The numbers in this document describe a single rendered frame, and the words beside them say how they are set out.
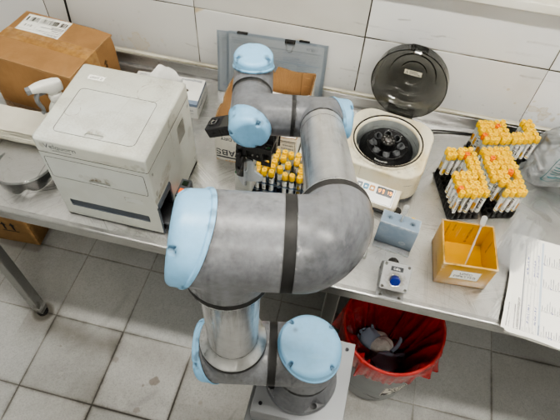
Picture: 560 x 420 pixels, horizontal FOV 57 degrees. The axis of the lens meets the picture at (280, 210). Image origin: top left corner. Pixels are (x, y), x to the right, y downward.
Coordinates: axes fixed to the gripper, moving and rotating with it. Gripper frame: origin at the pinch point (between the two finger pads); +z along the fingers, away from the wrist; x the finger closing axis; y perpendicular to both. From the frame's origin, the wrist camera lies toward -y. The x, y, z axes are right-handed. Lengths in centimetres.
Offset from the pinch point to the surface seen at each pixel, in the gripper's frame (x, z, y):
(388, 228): 5.7, 14.3, 36.7
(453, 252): 9, 21, 55
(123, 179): -10.9, 0.9, -26.7
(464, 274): 0, 16, 57
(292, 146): 21.0, 10.2, 5.8
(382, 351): 4, 88, 51
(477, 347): 28, 110, 90
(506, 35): 59, -12, 53
